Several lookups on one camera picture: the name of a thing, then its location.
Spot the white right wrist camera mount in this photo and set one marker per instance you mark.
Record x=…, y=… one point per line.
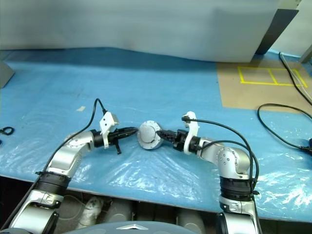
x=191, y=131

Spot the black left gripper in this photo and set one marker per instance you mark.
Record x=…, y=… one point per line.
x=114, y=139

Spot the small beige tape piece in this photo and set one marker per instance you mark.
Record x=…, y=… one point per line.
x=81, y=108

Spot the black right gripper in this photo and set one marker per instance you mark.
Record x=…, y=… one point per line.
x=181, y=140

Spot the grey rounded leg shape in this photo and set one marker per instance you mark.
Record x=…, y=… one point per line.
x=119, y=210
x=190, y=219

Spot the grey metal wedge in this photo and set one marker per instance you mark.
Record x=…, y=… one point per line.
x=5, y=74

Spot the blue plastic table cover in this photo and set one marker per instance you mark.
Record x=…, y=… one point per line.
x=146, y=80

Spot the grey robot torso with emblem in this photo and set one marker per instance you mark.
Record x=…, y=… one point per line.
x=134, y=228

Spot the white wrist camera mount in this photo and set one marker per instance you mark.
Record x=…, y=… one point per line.
x=107, y=124
x=191, y=131

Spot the black power plug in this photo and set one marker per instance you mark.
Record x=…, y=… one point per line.
x=310, y=146

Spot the white backdrop board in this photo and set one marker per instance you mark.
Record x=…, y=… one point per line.
x=134, y=24

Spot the round silver housing lid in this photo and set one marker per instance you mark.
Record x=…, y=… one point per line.
x=148, y=134

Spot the brown cardboard sheet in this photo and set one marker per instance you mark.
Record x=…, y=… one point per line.
x=246, y=95

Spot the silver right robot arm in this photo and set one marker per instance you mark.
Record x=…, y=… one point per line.
x=229, y=158

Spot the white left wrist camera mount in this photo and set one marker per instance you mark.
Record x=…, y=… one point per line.
x=107, y=124

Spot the grey metal frame leg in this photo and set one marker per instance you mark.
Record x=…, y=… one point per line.
x=307, y=54

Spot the white shoe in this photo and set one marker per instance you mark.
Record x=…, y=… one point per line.
x=91, y=209

